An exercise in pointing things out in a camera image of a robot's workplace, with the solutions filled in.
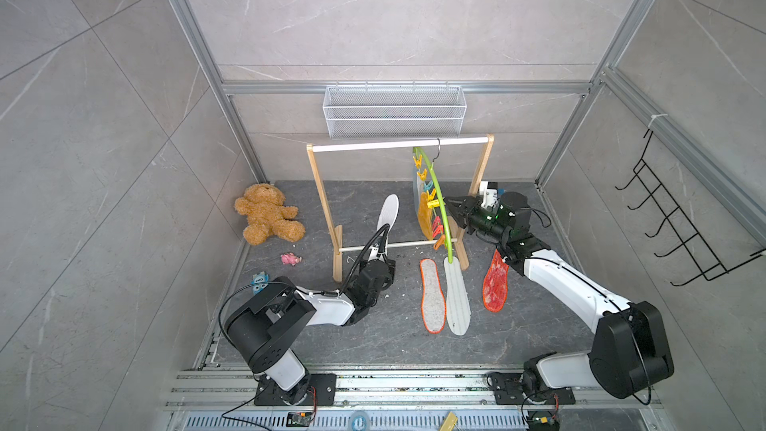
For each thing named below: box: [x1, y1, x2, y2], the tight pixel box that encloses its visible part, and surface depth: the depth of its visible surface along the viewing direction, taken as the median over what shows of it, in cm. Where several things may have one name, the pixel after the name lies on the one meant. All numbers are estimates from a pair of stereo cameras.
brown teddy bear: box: [234, 183, 307, 246], surface depth 101 cm
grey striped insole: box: [443, 256, 472, 337], surface depth 90 cm
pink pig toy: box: [280, 251, 303, 267], surface depth 97 cm
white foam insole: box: [376, 193, 400, 231], surface depth 81 cm
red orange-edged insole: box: [482, 249, 510, 313], surface depth 92 cm
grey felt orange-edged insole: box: [419, 258, 447, 335], surface depth 90 cm
